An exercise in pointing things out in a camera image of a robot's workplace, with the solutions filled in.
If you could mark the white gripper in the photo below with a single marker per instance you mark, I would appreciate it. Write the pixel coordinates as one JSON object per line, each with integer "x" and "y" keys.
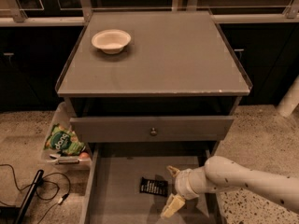
{"x": 181, "y": 184}

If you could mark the black rxbar chocolate wrapper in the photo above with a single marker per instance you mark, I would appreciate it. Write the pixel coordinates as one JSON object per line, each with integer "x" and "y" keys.
{"x": 154, "y": 187}

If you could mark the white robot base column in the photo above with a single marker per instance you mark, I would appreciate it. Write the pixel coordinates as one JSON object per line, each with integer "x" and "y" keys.
{"x": 290, "y": 100}

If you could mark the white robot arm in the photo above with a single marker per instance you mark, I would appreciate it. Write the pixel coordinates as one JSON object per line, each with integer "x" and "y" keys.
{"x": 220, "y": 174}

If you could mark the grey open middle drawer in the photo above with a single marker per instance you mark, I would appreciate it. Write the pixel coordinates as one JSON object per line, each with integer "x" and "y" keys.
{"x": 113, "y": 196}

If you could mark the brass drawer knob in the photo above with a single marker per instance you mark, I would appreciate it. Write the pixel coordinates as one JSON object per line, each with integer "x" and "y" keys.
{"x": 153, "y": 132}

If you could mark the grey top drawer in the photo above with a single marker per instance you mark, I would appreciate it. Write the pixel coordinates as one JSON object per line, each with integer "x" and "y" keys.
{"x": 137, "y": 129}

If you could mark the grey drawer cabinet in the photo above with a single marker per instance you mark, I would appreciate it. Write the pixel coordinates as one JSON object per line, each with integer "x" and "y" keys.
{"x": 177, "y": 64}

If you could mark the clear plastic bin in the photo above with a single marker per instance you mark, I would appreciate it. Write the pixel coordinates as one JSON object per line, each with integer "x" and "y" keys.
{"x": 55, "y": 158}

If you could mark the green snack bag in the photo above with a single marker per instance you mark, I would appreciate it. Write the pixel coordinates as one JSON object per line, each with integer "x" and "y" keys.
{"x": 64, "y": 141}

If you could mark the black bar on floor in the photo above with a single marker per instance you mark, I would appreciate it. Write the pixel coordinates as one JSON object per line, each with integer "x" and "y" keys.
{"x": 28, "y": 197}

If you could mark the white paper bowl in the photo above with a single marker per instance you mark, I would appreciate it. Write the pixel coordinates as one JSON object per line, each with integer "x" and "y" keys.
{"x": 111, "y": 41}

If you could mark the metal railing frame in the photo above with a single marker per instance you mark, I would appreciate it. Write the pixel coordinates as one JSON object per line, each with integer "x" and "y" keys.
{"x": 22, "y": 12}

